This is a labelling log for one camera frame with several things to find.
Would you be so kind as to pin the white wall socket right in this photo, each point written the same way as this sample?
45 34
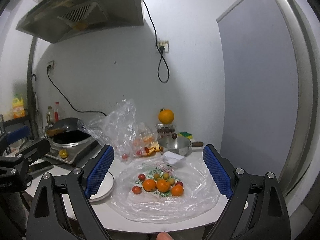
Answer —
163 46

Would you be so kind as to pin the large orange on jar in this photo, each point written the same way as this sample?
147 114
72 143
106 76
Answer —
166 116

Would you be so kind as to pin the steel saucepan wooden handle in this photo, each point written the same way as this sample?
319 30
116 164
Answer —
181 145

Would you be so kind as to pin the dark sauce bottle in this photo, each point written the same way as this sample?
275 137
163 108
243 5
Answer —
50 116

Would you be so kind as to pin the red cherry tomato bottom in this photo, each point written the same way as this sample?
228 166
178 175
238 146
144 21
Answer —
136 190

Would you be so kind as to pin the fingertip at bottom edge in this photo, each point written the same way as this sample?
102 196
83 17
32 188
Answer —
164 236

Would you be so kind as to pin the yellow green sponge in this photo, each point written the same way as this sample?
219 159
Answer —
186 135

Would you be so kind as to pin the crumpled clear plastic bag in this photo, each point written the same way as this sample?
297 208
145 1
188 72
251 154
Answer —
122 131

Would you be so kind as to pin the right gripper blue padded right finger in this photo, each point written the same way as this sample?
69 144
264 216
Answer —
255 208

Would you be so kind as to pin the red cherry tomato top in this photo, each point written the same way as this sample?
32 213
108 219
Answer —
141 177

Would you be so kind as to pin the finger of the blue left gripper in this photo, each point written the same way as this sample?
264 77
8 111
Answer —
18 134

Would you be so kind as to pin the flat printed plastic bag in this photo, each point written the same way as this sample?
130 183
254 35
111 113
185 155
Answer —
200 192

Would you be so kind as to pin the white wall socket left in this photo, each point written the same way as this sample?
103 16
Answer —
50 65

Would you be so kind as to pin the black wok pan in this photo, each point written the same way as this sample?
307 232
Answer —
62 126

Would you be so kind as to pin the induction cooker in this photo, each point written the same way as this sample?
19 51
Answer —
70 147

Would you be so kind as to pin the white wall socket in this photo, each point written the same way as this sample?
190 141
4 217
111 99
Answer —
163 46
50 65

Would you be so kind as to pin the white round plate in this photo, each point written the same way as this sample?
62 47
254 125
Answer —
105 188

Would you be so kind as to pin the red cherry tomato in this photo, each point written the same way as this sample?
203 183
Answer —
136 190
141 177

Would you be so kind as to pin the grey refrigerator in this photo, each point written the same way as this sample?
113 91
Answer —
271 61

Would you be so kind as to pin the orange tangerine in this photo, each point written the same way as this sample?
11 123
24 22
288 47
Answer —
163 185
149 185
177 190

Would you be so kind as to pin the yellow oil bottle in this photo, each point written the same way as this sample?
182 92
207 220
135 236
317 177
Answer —
18 110

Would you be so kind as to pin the black umbrella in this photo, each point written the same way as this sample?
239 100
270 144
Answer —
34 104

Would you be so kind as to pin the white paper box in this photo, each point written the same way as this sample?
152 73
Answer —
173 159

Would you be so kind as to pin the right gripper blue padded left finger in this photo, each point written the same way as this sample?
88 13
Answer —
48 218

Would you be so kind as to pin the orange peel pieces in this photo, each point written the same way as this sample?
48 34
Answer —
151 149

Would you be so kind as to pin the steel range hood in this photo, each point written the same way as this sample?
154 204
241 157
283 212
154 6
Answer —
58 20

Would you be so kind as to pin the red capped bottle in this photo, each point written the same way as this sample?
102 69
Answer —
57 112

